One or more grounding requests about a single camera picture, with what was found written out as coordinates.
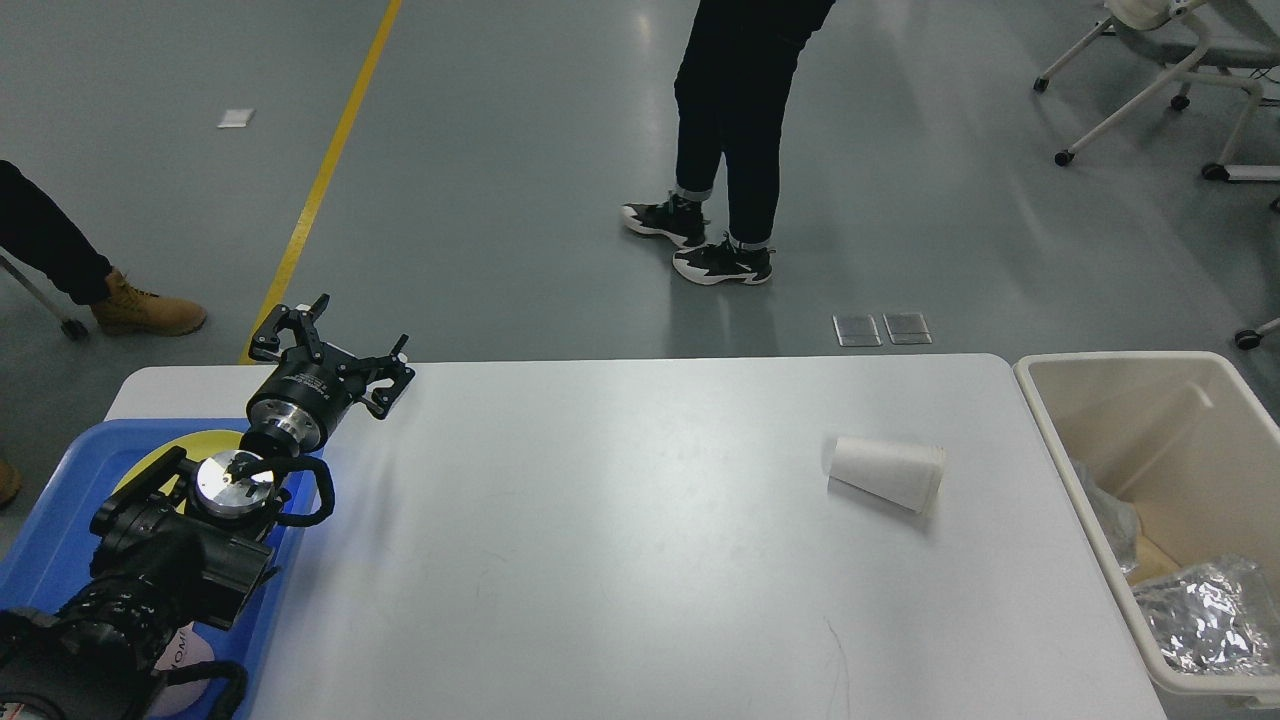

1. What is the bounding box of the brown paper napkin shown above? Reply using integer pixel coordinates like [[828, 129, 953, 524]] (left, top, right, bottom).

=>
[[1126, 536, 1181, 585]]

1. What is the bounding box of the white office chair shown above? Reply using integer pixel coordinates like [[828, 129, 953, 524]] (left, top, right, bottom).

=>
[[1033, 1, 1279, 183]]

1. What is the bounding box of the yellow plate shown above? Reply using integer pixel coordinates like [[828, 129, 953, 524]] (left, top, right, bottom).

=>
[[111, 429, 243, 495]]

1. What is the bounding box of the tan work boot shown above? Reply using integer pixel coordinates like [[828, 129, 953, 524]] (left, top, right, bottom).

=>
[[90, 268, 209, 337]]

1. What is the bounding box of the aluminium foil piece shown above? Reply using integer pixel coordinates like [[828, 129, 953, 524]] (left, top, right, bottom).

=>
[[1071, 460, 1140, 577]]

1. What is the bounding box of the seated person black shoe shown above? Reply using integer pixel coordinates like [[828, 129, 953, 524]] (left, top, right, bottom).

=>
[[620, 193, 707, 249]]

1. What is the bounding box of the black green sneaker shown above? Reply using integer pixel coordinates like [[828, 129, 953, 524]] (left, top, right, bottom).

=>
[[672, 234, 773, 286]]

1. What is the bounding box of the pink mug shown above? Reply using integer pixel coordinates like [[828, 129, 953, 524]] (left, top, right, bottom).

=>
[[148, 623, 215, 717]]

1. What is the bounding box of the left floor outlet cover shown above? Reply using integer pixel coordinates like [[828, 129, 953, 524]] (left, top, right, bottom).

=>
[[832, 314, 883, 348]]

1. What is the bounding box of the beige plastic bin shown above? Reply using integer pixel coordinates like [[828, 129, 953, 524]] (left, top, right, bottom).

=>
[[1014, 351, 1279, 717]]

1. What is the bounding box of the floor outlet cover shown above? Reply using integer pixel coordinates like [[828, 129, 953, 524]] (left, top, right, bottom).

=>
[[882, 313, 933, 345], [832, 314, 883, 348]]

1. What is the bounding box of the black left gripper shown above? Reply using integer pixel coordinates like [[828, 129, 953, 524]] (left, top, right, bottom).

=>
[[244, 293, 416, 451]]

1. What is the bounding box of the grey chair leg caster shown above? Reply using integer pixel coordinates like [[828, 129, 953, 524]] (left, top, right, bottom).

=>
[[1, 252, 90, 342]]

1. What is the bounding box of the right floor outlet cover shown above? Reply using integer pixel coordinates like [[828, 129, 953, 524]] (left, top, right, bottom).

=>
[[882, 313, 933, 345]]

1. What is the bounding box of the black trouser leg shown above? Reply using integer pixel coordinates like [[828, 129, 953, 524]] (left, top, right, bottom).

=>
[[1, 160, 114, 306]]

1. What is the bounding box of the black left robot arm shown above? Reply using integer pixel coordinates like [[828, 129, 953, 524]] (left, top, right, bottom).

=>
[[3, 295, 415, 719]]

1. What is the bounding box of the aluminium foil tray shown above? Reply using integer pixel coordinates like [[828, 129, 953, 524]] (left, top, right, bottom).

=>
[[1132, 553, 1277, 676]]

